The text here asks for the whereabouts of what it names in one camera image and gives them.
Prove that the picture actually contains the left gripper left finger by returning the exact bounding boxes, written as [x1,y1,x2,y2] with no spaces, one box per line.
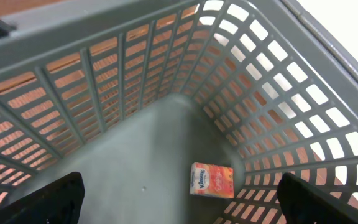
[0,172,85,224]

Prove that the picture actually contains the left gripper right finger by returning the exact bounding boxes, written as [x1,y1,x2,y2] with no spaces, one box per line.
[277,173,358,224]

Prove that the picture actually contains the orange tissue pack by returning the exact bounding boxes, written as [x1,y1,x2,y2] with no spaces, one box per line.
[190,162,234,198]

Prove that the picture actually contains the grey plastic shopping basket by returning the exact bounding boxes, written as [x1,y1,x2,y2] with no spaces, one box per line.
[0,1,358,223]

